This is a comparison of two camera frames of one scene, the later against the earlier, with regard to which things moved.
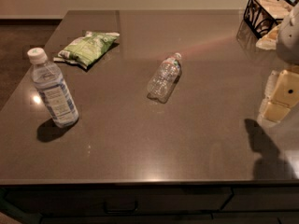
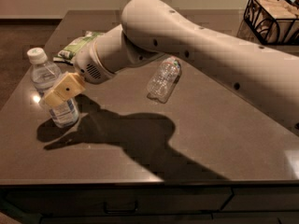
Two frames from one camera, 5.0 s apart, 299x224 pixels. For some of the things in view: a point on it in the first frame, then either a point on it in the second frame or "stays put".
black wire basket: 263,12 stays put
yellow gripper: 290,37 → 88,63
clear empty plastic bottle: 164,78 stays put
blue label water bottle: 52,89 stays put
